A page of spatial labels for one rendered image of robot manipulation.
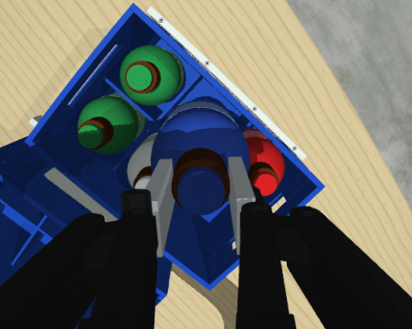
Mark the red bottle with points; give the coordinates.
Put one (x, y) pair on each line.
(267, 164)

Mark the blue crate with dividers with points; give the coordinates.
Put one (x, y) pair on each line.
(47, 195)
(201, 246)

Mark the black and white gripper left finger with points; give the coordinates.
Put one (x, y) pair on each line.
(53, 291)

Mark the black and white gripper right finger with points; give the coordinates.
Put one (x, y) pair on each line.
(344, 286)

